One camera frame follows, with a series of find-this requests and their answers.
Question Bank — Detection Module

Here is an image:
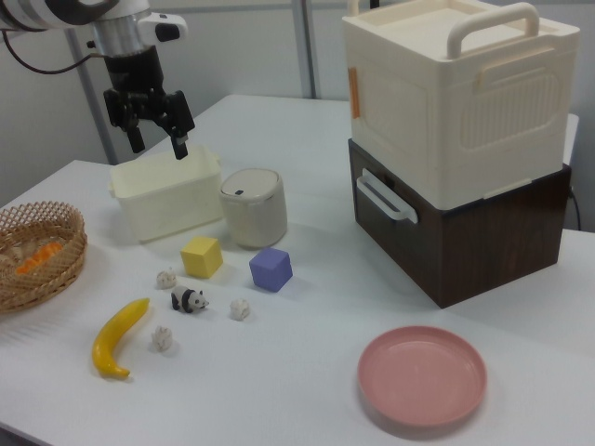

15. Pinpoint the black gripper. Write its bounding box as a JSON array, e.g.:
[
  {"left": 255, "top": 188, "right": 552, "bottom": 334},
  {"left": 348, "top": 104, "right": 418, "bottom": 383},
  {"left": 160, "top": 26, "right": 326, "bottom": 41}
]
[{"left": 102, "top": 45, "right": 195, "bottom": 162}]

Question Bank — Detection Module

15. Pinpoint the toy bread with orange topping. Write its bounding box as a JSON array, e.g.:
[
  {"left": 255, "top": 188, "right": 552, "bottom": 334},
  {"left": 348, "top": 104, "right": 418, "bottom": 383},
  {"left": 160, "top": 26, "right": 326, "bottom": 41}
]
[{"left": 7, "top": 241, "right": 64, "bottom": 276}]

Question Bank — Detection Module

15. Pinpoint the woven wicker basket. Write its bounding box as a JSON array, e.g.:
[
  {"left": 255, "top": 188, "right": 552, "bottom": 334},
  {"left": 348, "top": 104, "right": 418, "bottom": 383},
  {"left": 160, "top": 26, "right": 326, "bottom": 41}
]
[{"left": 0, "top": 200, "right": 88, "bottom": 313}]

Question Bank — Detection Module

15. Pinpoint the white open plastic bin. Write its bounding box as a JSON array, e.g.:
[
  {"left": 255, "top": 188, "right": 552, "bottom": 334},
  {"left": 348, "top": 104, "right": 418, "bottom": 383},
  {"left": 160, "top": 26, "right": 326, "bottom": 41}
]
[{"left": 108, "top": 144, "right": 223, "bottom": 243}]

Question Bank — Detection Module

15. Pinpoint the beige lidded desktop trash can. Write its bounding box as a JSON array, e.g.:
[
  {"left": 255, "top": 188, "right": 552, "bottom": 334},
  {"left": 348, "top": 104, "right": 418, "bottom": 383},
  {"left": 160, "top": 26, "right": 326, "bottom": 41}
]
[{"left": 218, "top": 167, "right": 288, "bottom": 248}]

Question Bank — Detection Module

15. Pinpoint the yellow foam cube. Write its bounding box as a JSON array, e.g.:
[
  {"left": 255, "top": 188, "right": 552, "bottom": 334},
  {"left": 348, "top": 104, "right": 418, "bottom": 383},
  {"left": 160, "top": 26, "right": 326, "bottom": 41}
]
[{"left": 179, "top": 235, "right": 223, "bottom": 279}]

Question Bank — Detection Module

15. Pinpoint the small panda figurine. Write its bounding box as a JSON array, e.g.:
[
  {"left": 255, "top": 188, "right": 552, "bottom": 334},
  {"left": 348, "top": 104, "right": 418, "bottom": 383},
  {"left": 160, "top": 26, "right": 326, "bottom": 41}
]
[{"left": 169, "top": 284, "right": 210, "bottom": 313}]

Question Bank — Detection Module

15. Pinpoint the purple foam cube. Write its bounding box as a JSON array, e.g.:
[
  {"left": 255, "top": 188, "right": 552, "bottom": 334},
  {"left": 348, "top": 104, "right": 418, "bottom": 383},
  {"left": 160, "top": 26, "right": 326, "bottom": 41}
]
[{"left": 248, "top": 247, "right": 294, "bottom": 294}]

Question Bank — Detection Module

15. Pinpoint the yellow toy banana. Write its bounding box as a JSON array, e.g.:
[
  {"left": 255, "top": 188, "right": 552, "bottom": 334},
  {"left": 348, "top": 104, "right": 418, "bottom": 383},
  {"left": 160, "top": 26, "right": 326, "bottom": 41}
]
[{"left": 90, "top": 297, "right": 152, "bottom": 380}]

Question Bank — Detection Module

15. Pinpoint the cream plastic storage box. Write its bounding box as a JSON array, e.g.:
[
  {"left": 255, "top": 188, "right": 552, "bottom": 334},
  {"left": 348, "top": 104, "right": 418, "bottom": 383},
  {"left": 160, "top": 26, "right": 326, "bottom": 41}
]
[{"left": 341, "top": 0, "right": 582, "bottom": 208}]

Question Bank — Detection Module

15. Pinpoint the dark brown drawer box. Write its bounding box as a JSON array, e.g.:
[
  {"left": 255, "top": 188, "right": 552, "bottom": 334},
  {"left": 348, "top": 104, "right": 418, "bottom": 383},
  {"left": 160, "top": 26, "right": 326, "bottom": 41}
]
[{"left": 347, "top": 138, "right": 573, "bottom": 309}]

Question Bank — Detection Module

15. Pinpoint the pink plastic plate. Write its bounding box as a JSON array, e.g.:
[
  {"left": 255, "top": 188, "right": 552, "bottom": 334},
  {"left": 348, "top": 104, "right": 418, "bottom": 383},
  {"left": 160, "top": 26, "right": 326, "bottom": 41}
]
[{"left": 356, "top": 325, "right": 488, "bottom": 427}]

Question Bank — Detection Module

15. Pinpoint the silver metal frame pole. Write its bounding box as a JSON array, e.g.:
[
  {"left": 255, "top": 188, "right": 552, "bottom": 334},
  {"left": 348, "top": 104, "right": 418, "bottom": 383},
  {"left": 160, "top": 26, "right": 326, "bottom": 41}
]
[{"left": 69, "top": 25, "right": 117, "bottom": 164}]

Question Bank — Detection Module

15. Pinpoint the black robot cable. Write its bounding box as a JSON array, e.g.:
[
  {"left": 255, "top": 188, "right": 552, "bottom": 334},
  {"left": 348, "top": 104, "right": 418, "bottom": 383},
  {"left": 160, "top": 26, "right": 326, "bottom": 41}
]
[{"left": 0, "top": 30, "right": 111, "bottom": 75}]

